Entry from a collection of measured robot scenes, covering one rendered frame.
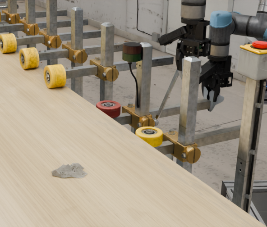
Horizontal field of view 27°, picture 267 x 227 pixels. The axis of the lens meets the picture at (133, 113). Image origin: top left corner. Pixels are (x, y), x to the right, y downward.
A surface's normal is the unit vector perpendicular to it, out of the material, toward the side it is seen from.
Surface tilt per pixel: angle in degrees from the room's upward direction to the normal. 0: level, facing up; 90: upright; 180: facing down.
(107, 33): 90
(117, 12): 90
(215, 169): 0
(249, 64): 90
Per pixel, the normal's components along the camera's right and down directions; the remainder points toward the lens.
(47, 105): 0.04, -0.93
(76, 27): 0.51, 0.33
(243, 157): -0.86, 0.15
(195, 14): 0.13, 0.35
